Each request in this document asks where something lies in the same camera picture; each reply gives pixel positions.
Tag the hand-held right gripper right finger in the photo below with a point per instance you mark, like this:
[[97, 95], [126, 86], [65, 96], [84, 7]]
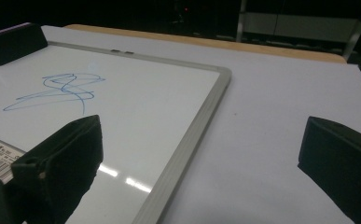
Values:
[[343, 161]]

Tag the grey metal stand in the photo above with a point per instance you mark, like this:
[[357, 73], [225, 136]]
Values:
[[293, 26]]

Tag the large white table sheet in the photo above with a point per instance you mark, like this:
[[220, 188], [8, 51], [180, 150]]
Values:
[[277, 99]]

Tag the whiteboard with grey frame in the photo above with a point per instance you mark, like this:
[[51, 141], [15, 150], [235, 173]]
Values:
[[144, 112]]

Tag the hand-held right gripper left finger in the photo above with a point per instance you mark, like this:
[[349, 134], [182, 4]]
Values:
[[63, 161]]

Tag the black and purple whiteboard eraser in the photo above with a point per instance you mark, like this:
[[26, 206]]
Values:
[[13, 45]]

